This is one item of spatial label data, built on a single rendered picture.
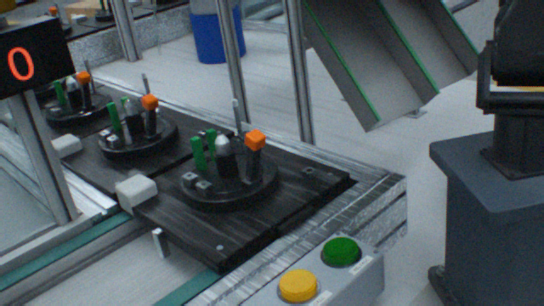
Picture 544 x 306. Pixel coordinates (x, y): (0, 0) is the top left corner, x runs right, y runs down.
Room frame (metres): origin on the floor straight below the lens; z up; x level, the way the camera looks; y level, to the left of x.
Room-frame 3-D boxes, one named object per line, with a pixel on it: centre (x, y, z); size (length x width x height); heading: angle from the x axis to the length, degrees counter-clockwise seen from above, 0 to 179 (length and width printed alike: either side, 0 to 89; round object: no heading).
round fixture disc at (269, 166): (0.64, 0.07, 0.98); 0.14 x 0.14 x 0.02
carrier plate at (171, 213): (0.64, 0.07, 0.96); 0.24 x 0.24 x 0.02; 40
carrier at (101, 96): (1.03, 0.39, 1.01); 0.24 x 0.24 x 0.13; 40
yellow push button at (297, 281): (0.42, 0.00, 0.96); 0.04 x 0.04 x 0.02
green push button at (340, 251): (0.47, -0.06, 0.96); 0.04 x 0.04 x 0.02
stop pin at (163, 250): (0.56, 0.16, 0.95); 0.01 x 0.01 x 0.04; 40
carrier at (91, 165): (0.84, 0.23, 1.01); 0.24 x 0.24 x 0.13; 40
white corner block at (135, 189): (0.65, 0.20, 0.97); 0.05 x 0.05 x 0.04; 40
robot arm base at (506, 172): (0.45, -0.25, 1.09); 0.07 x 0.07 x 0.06; 4
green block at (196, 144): (0.67, 0.11, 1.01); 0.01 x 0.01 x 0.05; 40
